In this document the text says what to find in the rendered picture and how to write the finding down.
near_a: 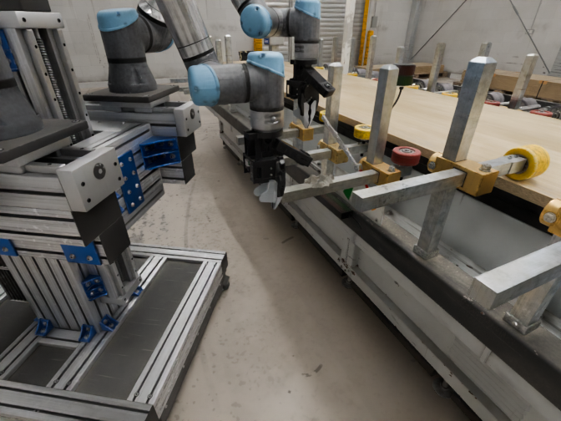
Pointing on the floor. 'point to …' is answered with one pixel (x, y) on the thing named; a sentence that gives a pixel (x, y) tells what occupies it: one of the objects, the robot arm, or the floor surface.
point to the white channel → (347, 34)
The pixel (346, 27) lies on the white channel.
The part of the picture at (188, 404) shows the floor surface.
